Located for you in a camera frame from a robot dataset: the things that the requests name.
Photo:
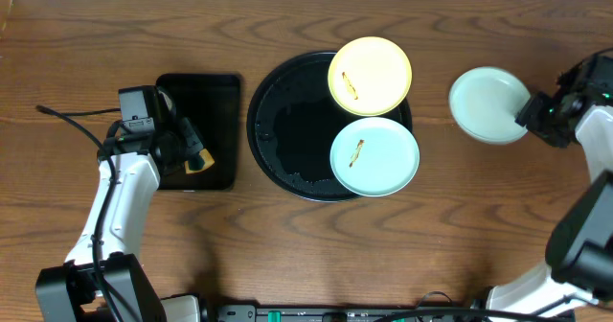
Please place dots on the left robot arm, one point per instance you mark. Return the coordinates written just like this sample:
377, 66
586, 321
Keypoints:
101, 279

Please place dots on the mint plate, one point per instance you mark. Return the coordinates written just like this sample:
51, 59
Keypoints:
374, 157
485, 101

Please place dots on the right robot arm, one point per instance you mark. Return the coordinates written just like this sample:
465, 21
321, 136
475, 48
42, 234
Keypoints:
577, 270

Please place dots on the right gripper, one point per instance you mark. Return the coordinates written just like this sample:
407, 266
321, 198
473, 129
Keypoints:
528, 115

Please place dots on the green yellow sponge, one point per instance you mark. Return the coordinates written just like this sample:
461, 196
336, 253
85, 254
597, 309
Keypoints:
199, 162

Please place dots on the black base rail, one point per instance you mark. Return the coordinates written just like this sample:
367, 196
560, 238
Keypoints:
435, 306

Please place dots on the black rectangular tray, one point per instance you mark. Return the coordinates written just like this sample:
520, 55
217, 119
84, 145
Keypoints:
211, 101

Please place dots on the yellow plate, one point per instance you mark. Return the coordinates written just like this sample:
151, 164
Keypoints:
370, 76

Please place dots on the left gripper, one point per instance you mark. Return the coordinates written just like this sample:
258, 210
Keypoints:
190, 140

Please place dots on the black round tray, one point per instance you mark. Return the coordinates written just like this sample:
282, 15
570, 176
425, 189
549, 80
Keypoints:
292, 122

